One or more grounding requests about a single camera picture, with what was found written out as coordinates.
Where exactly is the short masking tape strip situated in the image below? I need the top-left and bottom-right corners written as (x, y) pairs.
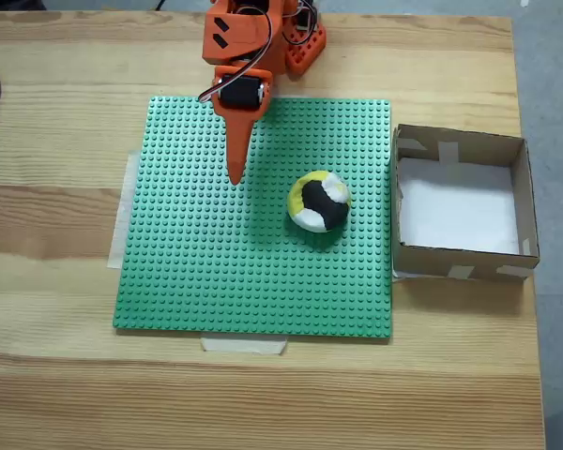
top-left (200, 336), bottom-right (290, 356)

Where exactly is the yellow black white ball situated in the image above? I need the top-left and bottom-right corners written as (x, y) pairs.
top-left (286, 170), bottom-right (353, 234)

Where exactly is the white paper sheet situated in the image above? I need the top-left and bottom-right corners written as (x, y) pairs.
top-left (396, 157), bottom-right (521, 257)

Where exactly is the green studded baseplate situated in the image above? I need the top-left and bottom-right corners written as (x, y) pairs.
top-left (112, 96), bottom-right (394, 339)

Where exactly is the thin servo cable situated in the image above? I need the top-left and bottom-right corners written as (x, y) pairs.
top-left (198, 7), bottom-right (274, 103)

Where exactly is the brown cardboard box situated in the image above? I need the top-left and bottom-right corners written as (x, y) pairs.
top-left (391, 123), bottom-right (541, 284)

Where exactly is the long masking tape strip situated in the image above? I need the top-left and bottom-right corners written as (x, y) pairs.
top-left (106, 152), bottom-right (142, 271)

